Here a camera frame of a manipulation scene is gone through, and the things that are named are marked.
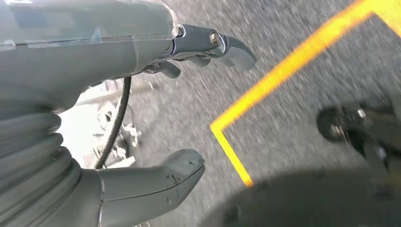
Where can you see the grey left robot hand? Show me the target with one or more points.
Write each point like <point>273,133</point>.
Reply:
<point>94,56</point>

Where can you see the yellow floor tape outline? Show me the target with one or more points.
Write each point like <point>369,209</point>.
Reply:
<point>282,70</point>

